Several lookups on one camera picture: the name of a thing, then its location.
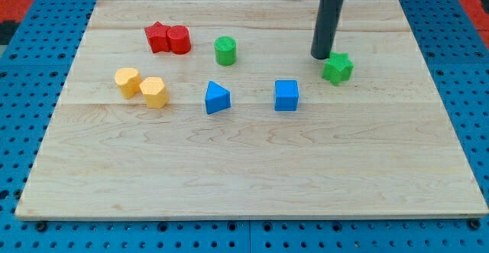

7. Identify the blue triangle block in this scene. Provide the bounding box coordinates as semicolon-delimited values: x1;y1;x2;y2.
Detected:
205;80;231;115

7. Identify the light wooden board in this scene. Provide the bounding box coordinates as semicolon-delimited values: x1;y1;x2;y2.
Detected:
15;0;488;221

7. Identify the blue cube block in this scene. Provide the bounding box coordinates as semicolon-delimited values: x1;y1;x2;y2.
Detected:
274;79;300;112

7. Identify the green cylinder block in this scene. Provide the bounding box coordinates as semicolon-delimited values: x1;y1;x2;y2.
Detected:
214;36;237;66

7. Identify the yellow hexagon block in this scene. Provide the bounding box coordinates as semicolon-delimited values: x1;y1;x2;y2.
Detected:
139;76;170;109

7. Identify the red cylinder block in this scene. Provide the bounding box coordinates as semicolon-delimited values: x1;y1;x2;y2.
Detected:
167;25;192;54

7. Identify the green star block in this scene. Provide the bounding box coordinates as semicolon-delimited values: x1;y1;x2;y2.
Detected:
322;52;354;86

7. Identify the red star block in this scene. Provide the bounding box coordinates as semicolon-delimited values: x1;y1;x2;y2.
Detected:
144;21;171;54

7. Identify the yellow heart block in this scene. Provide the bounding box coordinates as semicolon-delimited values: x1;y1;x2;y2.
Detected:
114;67;142;99

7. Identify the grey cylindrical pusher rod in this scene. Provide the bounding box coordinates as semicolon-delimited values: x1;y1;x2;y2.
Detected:
310;0;344;60

